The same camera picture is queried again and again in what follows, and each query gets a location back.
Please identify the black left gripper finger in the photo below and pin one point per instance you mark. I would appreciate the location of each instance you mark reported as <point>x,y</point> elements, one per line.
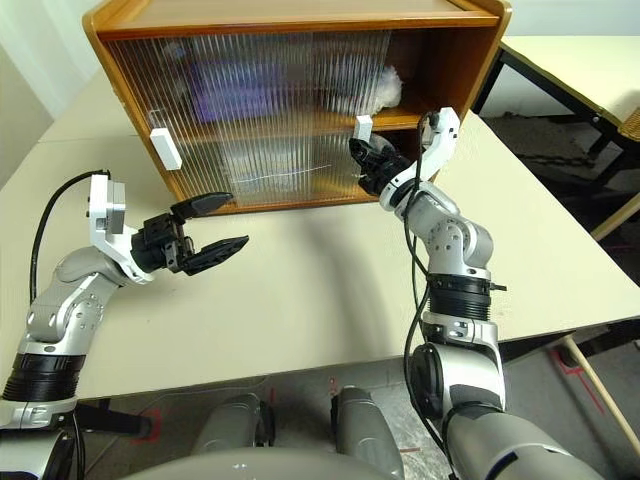
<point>212,255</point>
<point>200,205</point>

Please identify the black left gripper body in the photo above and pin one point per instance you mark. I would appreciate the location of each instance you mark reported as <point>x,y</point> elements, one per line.
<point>160,245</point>

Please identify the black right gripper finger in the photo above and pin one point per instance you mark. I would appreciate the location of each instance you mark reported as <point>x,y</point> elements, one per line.
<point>361,151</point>
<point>383,150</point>

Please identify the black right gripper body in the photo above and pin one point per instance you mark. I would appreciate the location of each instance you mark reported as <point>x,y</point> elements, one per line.
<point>382,172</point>

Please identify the white plush bear toy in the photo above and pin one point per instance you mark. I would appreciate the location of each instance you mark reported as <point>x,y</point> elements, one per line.
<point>390,87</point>

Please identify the ribbed translucent sliding door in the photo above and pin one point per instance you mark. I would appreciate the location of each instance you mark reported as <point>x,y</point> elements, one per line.
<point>360,75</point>
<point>150,90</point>

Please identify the purple tissue pack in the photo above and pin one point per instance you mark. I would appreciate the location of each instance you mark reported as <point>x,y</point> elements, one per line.
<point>250,90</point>

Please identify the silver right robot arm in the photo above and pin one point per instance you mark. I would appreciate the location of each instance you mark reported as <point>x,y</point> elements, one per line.
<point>460,240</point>

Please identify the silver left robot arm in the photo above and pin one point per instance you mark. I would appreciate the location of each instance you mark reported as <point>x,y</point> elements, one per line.
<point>65,300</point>

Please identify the wooden cabinet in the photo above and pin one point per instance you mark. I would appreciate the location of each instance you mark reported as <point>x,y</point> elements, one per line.
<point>300,15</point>

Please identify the grey rounded robot leg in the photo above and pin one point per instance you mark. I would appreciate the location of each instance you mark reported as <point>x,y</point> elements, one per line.
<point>230,425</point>
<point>367,430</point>

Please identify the light grey curved robot torso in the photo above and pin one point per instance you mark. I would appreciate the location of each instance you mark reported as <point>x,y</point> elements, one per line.
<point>250,465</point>

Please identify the wicker chair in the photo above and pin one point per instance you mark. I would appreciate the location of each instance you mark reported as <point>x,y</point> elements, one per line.
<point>631,125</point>

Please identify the wooden stick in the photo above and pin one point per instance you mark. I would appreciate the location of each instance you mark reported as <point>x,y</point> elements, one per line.
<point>597,385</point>

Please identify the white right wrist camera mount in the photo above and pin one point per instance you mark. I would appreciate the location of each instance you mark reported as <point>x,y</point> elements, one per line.
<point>445,135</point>

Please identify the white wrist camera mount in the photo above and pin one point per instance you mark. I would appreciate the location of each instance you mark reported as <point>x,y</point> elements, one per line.
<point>102,200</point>
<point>445,135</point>

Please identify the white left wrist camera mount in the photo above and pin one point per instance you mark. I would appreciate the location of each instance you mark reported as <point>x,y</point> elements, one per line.
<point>102,200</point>

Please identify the cream table black frame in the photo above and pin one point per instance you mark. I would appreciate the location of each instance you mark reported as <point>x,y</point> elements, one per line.
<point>565,65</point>

